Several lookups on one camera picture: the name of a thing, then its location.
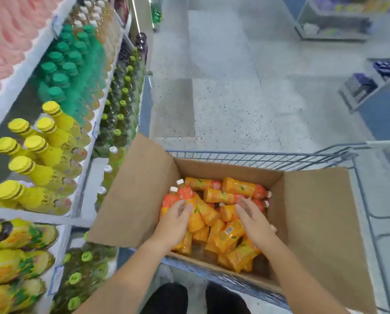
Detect person's left hand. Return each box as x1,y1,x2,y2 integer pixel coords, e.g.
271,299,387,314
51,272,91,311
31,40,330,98
149,200,194,254

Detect person's right hand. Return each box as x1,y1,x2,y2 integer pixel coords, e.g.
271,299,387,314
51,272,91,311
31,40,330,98
235,197,279,256

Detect orange juice bottles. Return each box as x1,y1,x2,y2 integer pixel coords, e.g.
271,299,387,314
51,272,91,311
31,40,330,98
159,176,273,273

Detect brown cardboard box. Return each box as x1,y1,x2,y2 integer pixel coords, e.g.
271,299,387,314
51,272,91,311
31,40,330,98
87,133,378,314

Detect person's right forearm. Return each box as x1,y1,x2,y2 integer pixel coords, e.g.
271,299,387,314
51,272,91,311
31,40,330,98
257,238,349,314

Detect person's left forearm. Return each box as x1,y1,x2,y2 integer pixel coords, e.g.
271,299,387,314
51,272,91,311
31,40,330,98
74,238,173,314

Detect clear bottle white cap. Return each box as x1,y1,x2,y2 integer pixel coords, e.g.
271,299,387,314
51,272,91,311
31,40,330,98
108,146,127,174
96,187,109,210
103,165,117,190

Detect rows of yellow cap bottles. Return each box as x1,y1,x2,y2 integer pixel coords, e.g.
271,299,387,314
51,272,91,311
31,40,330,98
0,101,92,216

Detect rows of yellow label bottles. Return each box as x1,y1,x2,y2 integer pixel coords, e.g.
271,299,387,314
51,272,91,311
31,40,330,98
0,218,60,314

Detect blue base display rack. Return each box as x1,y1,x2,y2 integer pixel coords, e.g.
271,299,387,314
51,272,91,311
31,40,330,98
338,58,390,141

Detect cluster of dark purple bottles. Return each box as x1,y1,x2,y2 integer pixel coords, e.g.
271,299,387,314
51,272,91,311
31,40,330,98
135,32,149,64

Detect rows of green cap bottles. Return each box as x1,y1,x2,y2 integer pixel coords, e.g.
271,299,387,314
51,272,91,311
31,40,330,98
36,24,107,125

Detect green label clear bottle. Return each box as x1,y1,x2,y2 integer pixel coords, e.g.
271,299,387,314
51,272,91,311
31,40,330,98
149,0,163,32

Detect rows of pink label bottles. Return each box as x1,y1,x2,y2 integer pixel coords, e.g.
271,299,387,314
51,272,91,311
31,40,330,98
0,0,64,110

